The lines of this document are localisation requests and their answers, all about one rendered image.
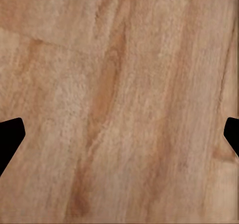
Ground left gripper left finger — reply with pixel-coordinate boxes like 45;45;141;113
0;117;25;176

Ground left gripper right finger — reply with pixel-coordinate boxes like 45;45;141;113
224;117;239;156

